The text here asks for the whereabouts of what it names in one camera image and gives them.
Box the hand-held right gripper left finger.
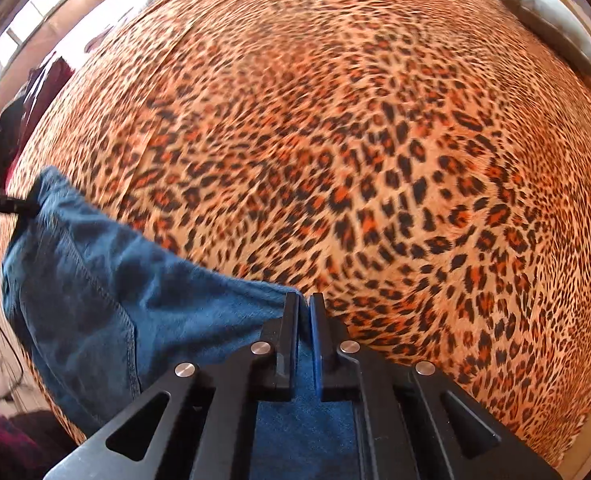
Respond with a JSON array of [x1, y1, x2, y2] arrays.
[[43, 291, 301, 480]]

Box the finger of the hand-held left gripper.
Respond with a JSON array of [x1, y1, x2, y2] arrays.
[[0, 184, 40, 219]]

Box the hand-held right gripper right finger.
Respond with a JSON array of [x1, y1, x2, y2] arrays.
[[308, 292, 567, 480]]

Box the blue denim pants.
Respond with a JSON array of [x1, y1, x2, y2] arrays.
[[0, 166, 361, 480]]

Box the dark maroon garment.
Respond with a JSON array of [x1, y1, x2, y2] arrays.
[[0, 56, 76, 188]]

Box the leopard print blanket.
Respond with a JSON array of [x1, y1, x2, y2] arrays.
[[0, 0, 591, 467]]

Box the window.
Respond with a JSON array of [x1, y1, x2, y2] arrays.
[[0, 0, 121, 107]]

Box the dark red cloth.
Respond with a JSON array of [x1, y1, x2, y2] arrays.
[[0, 407, 79, 480]]

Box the black cable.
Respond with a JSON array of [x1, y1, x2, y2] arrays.
[[0, 265, 26, 403]]

